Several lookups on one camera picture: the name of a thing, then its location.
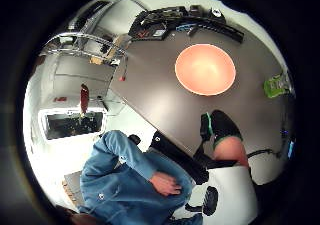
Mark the orange bowl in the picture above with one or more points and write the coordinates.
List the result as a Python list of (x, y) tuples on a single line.
[(205, 69)]

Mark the green snack packet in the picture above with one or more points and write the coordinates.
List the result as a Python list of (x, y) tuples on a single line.
[(275, 85)]

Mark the device with blue light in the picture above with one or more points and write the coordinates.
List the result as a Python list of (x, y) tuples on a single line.
[(291, 148)]

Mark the black office chair base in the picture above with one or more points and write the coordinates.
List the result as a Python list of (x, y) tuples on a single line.
[(210, 201)]

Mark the black chair armrest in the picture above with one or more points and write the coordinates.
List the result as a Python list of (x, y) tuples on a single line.
[(134, 139)]

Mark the long black bar device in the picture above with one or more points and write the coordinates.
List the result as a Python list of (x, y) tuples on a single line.
[(220, 26)]

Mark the blue flat tool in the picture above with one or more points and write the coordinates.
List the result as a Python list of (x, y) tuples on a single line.
[(185, 27)]

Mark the small red clamp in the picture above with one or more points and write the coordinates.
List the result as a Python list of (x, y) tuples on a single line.
[(122, 78)]

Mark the white round device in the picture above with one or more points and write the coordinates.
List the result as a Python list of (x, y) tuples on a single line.
[(216, 12)]

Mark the person's body in blue denim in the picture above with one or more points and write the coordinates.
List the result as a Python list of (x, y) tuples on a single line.
[(133, 198)]

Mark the red hanging tool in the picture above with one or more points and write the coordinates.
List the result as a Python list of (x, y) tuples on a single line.
[(84, 98)]

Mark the wooden pallet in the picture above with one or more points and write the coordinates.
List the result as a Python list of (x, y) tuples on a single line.
[(71, 188)]

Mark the metal frame rack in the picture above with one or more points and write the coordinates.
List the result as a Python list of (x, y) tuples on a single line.
[(83, 43)]

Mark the small red wall sign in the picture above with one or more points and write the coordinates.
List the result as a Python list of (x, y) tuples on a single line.
[(60, 99)]

